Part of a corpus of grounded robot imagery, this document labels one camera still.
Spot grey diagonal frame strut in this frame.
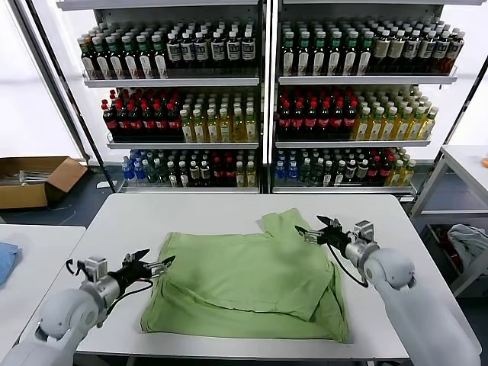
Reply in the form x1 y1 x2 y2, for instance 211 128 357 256
10 0 92 165

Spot green cap tea bottle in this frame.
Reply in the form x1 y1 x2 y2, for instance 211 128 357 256
312 32 328 77
93 37 111 81
281 32 297 77
358 32 374 77
121 36 139 81
342 32 359 77
80 37 96 81
297 32 312 77
327 32 343 77
107 37 125 81
151 35 168 80
136 35 153 80

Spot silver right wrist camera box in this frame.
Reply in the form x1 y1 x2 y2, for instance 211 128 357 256
352 220 379 245

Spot blue folded cloth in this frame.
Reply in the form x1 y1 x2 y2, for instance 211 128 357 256
0 240 23 287

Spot dark bottle blue white label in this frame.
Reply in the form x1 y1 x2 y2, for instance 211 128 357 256
180 33 197 70
432 30 450 73
241 31 256 70
403 30 420 73
210 32 226 70
418 30 435 73
194 32 210 70
226 31 242 70
166 33 183 70

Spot red crumpled cloth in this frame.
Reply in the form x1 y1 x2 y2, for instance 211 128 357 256
436 227 464 274

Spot black diagonal frame pole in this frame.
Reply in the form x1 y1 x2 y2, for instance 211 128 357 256
413 55 488 209
26 0 119 194

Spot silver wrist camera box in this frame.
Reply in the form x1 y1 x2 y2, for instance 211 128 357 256
352 220 379 245
77 258 108 284

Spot green t-shirt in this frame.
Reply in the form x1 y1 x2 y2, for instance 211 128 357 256
139 207 351 345

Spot grey blue crumpled cloth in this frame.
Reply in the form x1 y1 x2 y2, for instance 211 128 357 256
446 223 488 268

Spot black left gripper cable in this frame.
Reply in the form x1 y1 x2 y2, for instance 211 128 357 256
104 280 156 316

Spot grey metal shelf unit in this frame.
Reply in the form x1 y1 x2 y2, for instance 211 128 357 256
56 0 268 196
268 0 458 201

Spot red cap cola bottle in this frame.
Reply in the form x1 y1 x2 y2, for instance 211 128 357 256
368 156 380 186
141 102 156 142
379 156 393 186
223 158 236 188
317 101 332 140
303 101 318 140
128 103 143 142
101 104 119 142
211 158 224 188
291 101 305 140
277 101 291 140
330 101 345 140
115 104 130 142
154 102 169 142
167 102 182 142
344 101 358 140

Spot brown cardboard box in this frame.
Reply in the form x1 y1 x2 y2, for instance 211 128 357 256
0 156 89 210

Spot white plastic packaging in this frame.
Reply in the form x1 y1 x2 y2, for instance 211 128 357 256
17 170 53 187

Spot black storage crate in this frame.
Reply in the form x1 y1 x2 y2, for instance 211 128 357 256
423 223 488 276

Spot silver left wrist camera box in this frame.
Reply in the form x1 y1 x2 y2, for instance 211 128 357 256
77 258 108 284

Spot red drink bottle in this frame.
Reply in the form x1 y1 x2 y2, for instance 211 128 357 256
445 30 465 75

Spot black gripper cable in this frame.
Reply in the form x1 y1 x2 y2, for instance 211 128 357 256
329 246 369 289
104 280 156 316

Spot white side table grey frame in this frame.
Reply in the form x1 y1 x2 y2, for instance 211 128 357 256
409 144 488 298

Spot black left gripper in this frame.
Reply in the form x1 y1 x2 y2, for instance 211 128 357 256
108 249 177 294

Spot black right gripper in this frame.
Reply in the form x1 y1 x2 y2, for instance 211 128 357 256
294 215 352 252

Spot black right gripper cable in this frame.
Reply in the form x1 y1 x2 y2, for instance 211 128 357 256
329 246 369 289

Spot dark bottle beige label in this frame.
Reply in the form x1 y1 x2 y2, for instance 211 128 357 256
372 31 390 73
388 30 405 73

